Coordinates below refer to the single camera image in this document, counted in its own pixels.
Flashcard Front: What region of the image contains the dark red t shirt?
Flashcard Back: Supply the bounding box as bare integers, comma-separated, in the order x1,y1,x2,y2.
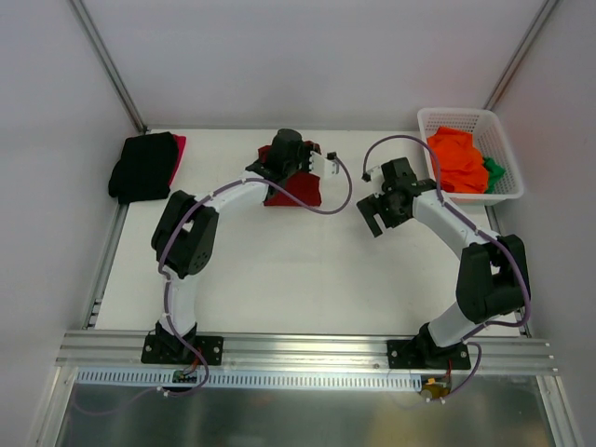
257,144,322,207

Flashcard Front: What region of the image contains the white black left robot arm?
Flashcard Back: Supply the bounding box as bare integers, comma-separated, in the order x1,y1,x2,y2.
151,129,332,363

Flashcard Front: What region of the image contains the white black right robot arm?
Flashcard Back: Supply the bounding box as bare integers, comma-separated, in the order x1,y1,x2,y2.
357,157,531,369

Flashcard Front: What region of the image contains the orange t shirt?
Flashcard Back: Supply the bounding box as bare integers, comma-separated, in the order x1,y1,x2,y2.
427,127,488,194

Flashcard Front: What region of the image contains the green t shirt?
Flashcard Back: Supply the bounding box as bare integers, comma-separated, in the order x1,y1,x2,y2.
483,157,506,194

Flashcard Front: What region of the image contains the white plastic basket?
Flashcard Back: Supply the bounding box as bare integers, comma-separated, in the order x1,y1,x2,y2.
417,107,524,206

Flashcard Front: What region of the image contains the folded pink t shirt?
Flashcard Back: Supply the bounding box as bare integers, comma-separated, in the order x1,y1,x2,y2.
169,134,187,186

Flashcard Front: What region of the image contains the folded black t shirt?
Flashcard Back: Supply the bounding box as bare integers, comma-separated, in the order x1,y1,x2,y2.
107,132,177,204

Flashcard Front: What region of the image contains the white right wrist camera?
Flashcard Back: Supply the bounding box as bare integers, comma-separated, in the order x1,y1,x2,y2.
361,165,385,195

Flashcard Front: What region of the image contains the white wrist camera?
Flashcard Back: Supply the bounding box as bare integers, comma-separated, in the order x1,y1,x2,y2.
308,151,340,180
361,165,385,195

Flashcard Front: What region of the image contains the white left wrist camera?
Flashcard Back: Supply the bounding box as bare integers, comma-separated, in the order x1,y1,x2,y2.
308,151,340,180

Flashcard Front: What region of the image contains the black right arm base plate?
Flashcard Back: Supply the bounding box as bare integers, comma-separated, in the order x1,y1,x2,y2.
386,339,471,371

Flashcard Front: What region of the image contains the aluminium front mounting rail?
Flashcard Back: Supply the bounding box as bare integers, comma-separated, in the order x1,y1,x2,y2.
56,330,560,376

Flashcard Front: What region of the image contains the aluminium right table rail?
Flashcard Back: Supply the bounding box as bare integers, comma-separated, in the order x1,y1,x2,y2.
485,206,532,338

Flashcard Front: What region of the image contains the aluminium table rail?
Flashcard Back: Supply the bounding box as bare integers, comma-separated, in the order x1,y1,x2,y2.
485,206,532,338
81,205,129,330

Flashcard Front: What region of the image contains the aluminium right corner post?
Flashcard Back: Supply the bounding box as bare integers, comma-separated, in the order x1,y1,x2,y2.
482,0,562,111

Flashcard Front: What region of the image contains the aluminium corner post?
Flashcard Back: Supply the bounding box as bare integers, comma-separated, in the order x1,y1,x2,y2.
482,0,562,111
66,0,147,134

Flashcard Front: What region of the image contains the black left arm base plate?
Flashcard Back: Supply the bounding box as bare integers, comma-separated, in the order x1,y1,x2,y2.
141,333,224,366

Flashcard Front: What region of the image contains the aluminium left corner post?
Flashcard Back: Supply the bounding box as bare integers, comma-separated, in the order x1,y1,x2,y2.
66,0,147,134

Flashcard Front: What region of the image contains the aluminium left table rail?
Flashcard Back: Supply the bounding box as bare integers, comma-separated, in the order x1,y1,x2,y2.
81,205,129,330

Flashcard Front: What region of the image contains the white slotted cable duct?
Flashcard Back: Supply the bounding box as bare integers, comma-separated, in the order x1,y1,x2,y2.
75,367,422,392

